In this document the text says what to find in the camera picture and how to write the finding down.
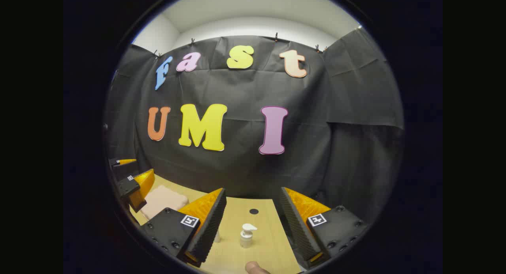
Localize pink suitcase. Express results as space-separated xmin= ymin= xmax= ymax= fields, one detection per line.
xmin=140 ymin=185 xmax=189 ymax=221

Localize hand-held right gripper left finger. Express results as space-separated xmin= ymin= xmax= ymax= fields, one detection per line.
xmin=140 ymin=188 xmax=228 ymax=268

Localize white pump bottle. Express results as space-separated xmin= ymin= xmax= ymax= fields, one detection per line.
xmin=240 ymin=223 xmax=258 ymax=249

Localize beige rounded object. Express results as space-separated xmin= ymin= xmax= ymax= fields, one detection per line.
xmin=245 ymin=261 xmax=272 ymax=274

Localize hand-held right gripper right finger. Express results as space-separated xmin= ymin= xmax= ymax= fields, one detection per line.
xmin=280 ymin=187 xmax=369 ymax=270

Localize black backdrop cloth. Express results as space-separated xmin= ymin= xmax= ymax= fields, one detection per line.
xmin=104 ymin=28 xmax=404 ymax=223

